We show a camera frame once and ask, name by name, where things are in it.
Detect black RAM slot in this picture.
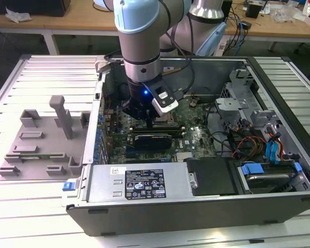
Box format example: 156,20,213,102
131,131,184,135
130,126,183,130
130,128,184,132

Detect black power cable bundle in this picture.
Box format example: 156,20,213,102
228,117,251,158

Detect small black box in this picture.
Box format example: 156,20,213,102
245,2,261,19

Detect wooden desk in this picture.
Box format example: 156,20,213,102
0,0,310,56

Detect CPU socket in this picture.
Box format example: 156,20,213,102
151,113,178,128

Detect blue data wire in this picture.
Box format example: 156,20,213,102
265,130,284,163

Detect black open PC case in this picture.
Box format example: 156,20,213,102
66,55,310,237

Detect silver metal drive cage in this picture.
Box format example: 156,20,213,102
213,68,280,130

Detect hard disk in blue carrier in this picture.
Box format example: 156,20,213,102
237,161,304,195

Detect silver chipset heatsink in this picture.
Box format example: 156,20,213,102
176,151,195,163

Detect orange power wires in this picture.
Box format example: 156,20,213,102
234,135,266,158

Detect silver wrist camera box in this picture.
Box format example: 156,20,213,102
150,80,180,114

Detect silver power supply unit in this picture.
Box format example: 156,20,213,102
80,162,195,205

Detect black plastic shroud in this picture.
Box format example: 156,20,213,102
183,157,240,196

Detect crumpled white plastic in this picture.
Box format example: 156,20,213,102
4,6,32,24

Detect large black box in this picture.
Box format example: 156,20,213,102
0,0,71,17

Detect grey parts rack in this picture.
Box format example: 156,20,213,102
0,95,91,182

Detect tall black speaker box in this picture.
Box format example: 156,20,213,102
221,0,233,29

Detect clear plastic bags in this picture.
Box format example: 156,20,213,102
271,4,305,24

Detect black graphics card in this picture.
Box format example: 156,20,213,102
132,132,173,150

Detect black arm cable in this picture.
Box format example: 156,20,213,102
166,15,197,95

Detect green motherboard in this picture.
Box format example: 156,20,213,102
102,95,218,165

